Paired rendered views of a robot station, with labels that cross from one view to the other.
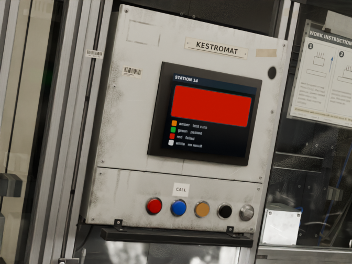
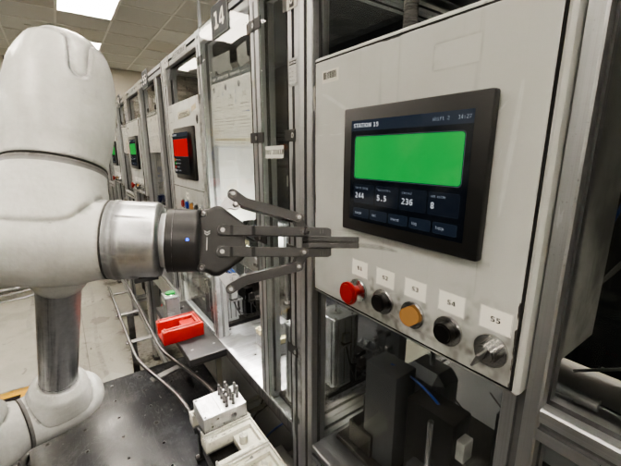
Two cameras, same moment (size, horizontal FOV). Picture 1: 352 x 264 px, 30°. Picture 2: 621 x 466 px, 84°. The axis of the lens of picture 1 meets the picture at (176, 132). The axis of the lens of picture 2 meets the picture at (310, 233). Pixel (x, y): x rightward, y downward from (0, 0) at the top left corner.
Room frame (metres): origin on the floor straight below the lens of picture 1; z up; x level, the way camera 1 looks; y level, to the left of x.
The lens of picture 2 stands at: (1.72, -1.54, 1.63)
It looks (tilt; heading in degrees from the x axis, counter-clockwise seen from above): 13 degrees down; 81
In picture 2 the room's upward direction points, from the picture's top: straight up
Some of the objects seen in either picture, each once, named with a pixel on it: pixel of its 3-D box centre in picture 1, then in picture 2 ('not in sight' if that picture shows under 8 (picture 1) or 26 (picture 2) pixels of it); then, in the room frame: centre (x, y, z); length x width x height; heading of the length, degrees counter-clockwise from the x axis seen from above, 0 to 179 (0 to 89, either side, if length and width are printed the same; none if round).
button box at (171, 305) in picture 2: not in sight; (173, 305); (1.34, -0.03, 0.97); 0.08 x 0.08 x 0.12; 27
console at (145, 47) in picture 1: (171, 121); (213, 160); (1.55, 0.02, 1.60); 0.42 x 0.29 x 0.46; 117
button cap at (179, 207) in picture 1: (178, 207); not in sight; (1.44, -0.03, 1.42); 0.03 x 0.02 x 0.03; 117
